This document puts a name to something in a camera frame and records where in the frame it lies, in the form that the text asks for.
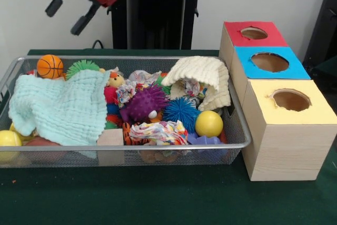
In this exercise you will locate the green spiky ball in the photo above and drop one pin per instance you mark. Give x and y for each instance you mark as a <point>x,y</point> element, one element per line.
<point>80,67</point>

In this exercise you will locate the purple spiky ball toy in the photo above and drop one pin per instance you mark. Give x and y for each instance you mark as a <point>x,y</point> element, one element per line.
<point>144,103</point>

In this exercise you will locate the multicolour patterned cloth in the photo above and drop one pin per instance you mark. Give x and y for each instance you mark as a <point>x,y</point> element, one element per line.
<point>160,132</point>

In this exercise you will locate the plain wooden block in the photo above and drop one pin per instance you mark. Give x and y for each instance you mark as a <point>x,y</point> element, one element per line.
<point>110,138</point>

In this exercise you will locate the cream waffle cloth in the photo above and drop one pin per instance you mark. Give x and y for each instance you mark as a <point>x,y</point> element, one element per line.
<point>200,69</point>

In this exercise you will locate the dark green table cloth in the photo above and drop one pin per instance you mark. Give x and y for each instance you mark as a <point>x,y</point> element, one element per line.
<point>329,68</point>
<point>158,196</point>

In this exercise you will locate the orange toy basketball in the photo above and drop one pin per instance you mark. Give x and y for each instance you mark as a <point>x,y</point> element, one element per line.
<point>50,66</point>

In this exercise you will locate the yellow plastic ball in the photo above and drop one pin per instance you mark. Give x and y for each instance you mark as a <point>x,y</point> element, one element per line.
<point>9,138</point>
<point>209,124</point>

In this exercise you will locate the silver mesh bin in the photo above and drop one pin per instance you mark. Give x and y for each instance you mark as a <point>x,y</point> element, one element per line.
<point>238,130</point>

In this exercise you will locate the mint waffle cloth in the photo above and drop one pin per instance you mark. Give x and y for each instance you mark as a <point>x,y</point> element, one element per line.
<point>58,109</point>

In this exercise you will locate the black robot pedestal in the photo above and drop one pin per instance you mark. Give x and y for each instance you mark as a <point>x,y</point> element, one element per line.
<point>152,11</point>

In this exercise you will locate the wooden box with three holes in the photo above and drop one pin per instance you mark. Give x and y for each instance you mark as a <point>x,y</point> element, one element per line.
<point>289,151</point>

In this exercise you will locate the blue spiky ball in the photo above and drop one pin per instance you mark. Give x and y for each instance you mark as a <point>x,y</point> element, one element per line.
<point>181,111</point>

